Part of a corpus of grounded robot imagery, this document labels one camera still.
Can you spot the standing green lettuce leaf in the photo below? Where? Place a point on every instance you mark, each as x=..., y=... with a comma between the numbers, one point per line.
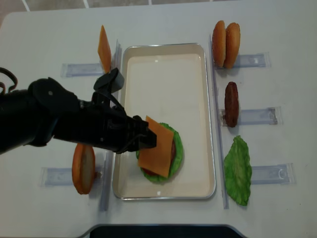
x=238, y=171

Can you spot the standing meat patty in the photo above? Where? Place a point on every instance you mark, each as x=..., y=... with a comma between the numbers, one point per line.
x=231, y=104

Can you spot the clear cheese pusher track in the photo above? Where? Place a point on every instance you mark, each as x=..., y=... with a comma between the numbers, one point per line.
x=78, y=70

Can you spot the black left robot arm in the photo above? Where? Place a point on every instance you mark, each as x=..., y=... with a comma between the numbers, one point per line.
x=48, y=111

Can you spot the clear patty pusher track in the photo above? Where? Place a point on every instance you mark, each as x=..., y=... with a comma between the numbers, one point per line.
x=271, y=116

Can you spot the bun half left rack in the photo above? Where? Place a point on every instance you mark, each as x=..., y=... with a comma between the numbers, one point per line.
x=83, y=168

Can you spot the metal serving tray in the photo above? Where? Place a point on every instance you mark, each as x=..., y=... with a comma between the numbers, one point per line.
x=168, y=83

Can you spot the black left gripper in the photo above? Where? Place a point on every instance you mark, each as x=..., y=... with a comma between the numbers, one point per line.
x=105, y=124

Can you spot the meat patty on tray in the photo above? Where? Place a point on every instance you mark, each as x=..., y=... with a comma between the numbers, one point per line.
x=173, y=152

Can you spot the bun half right inner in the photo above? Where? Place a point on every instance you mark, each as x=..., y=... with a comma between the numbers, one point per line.
x=232, y=44

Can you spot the clear left front rail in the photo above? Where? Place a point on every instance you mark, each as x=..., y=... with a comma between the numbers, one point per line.
x=108, y=165

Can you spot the green lettuce on tray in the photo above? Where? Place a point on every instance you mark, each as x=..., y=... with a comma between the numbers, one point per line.
x=176, y=163

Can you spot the clear lettuce pusher track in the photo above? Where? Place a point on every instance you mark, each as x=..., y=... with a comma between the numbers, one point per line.
x=277, y=174

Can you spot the clear right bun pusher track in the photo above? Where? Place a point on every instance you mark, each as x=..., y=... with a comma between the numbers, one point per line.
x=256, y=60

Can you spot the clear bun pusher track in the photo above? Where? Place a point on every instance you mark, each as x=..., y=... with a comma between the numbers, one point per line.
x=256, y=60
x=55, y=177

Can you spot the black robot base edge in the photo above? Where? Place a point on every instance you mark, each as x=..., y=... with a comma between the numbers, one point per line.
x=164, y=231

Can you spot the clear left bun pusher track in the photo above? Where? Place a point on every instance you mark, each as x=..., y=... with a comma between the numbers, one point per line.
x=55, y=177

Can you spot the orange cheese slice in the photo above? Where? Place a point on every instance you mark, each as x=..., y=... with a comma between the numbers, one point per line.
x=104, y=51
x=157, y=159

